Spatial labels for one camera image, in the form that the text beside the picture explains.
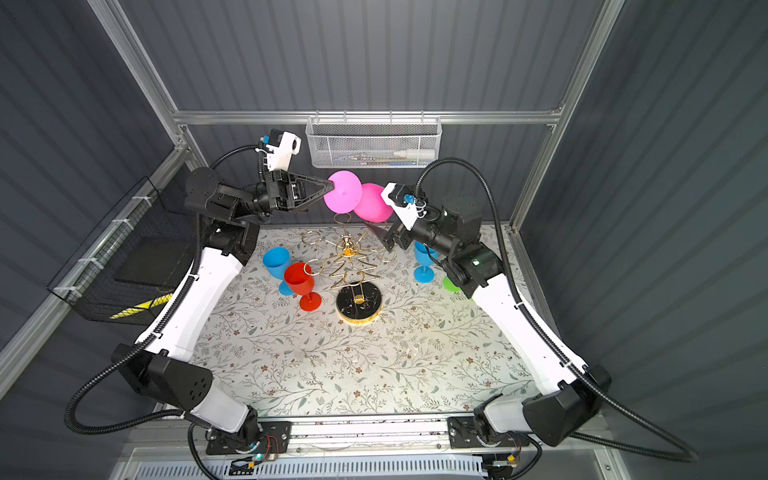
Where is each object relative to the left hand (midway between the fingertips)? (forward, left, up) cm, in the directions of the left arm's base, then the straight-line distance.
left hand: (333, 190), depth 51 cm
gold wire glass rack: (+9, 0, -52) cm, 53 cm away
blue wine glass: (+19, +25, -40) cm, 51 cm away
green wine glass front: (+14, -31, -51) cm, 62 cm away
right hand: (+6, -9, -9) cm, 14 cm away
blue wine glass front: (+17, -22, -39) cm, 48 cm away
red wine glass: (+10, +16, -39) cm, 43 cm away
